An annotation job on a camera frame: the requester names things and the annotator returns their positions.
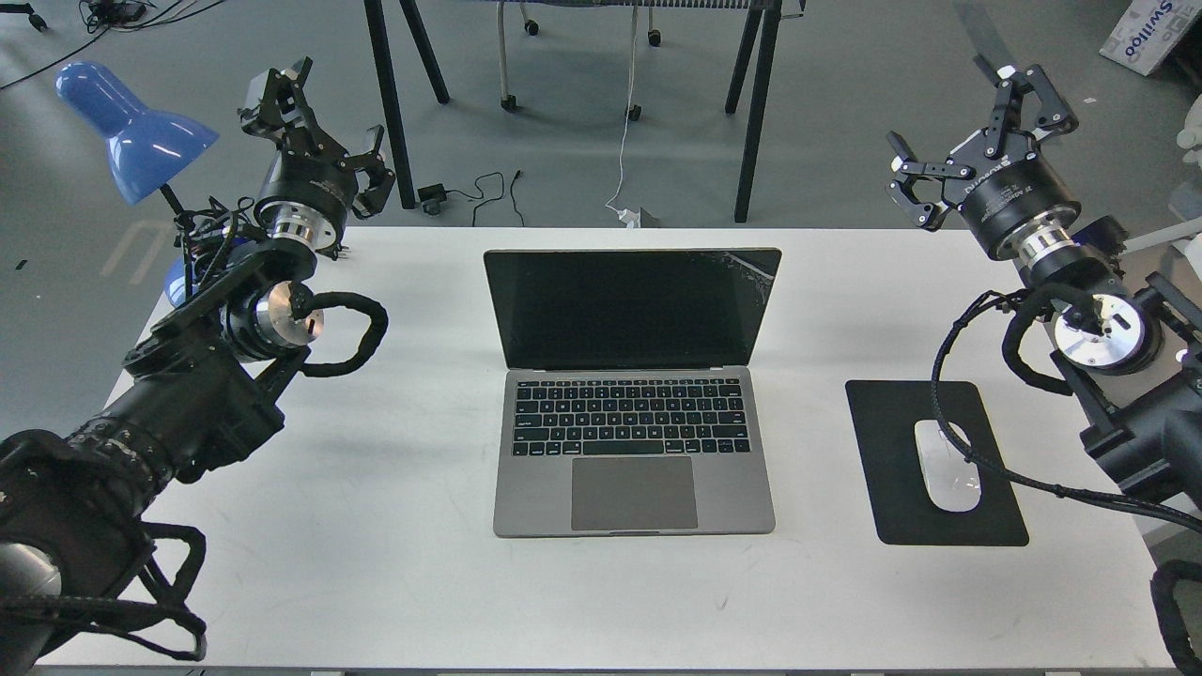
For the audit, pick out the blue desk lamp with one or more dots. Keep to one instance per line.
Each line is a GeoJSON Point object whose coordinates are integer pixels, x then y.
{"type": "Point", "coordinates": [146, 147]}

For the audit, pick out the white computer mouse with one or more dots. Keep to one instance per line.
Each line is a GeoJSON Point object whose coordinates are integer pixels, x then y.
{"type": "Point", "coordinates": [952, 483]}

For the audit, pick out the black trestle table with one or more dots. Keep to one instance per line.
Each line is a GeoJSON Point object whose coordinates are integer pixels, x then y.
{"type": "Point", "coordinates": [583, 76]}

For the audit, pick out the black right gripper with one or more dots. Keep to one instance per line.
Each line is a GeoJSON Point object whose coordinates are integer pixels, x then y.
{"type": "Point", "coordinates": [1003, 181]}

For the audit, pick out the black mouse pad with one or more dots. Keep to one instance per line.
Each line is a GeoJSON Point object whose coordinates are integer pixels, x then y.
{"type": "Point", "coordinates": [884, 415]}

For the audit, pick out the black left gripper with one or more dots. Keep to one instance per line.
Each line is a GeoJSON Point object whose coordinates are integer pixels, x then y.
{"type": "Point", "coordinates": [360, 184]}

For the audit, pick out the grey laptop notebook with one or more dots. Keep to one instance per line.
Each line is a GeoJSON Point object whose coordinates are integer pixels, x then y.
{"type": "Point", "coordinates": [629, 407]}

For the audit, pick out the white cardboard box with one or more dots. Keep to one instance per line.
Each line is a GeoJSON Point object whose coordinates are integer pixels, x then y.
{"type": "Point", "coordinates": [1147, 31]}

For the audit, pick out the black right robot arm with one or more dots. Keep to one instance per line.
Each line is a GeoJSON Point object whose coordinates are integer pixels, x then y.
{"type": "Point", "coordinates": [1129, 357]}

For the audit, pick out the white chair leg right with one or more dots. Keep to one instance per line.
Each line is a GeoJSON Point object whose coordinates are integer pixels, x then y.
{"type": "Point", "coordinates": [1182, 231]}

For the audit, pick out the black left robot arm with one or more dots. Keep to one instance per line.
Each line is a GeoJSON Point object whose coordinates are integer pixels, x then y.
{"type": "Point", "coordinates": [78, 553]}

